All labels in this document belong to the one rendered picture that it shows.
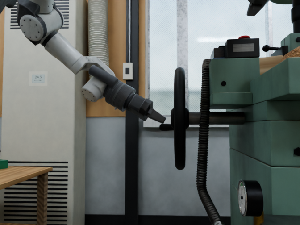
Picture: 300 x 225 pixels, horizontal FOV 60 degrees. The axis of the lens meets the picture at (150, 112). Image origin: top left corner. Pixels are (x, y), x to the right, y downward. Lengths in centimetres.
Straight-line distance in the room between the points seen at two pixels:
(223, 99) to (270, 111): 13
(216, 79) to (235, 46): 10
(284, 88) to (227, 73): 23
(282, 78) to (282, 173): 19
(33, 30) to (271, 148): 71
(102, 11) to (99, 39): 22
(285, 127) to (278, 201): 14
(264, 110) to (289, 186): 15
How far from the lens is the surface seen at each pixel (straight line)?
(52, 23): 91
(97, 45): 202
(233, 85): 69
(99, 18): 211
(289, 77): 48
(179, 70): 69
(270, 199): 58
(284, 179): 57
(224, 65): 69
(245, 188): 49
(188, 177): 212
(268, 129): 56
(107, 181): 216
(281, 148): 57
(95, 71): 87
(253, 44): 72
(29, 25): 88
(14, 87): 206
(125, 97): 85
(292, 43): 80
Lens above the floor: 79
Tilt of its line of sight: 3 degrees up
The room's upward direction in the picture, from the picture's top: straight up
